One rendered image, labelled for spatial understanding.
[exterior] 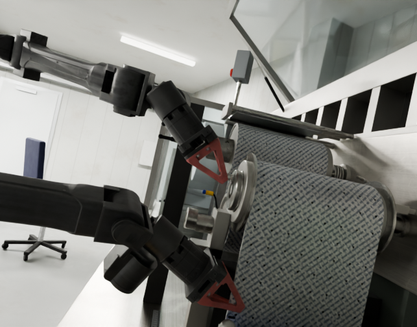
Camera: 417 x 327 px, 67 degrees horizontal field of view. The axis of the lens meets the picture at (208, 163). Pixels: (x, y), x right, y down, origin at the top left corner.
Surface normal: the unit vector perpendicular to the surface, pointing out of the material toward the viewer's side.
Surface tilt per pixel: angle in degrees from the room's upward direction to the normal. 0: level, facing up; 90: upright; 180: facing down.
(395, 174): 90
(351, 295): 90
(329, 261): 90
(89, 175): 90
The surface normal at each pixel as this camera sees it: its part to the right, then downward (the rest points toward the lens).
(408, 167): -0.97, -0.22
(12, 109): 0.38, 0.07
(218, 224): 0.11, 0.01
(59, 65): -0.55, -0.01
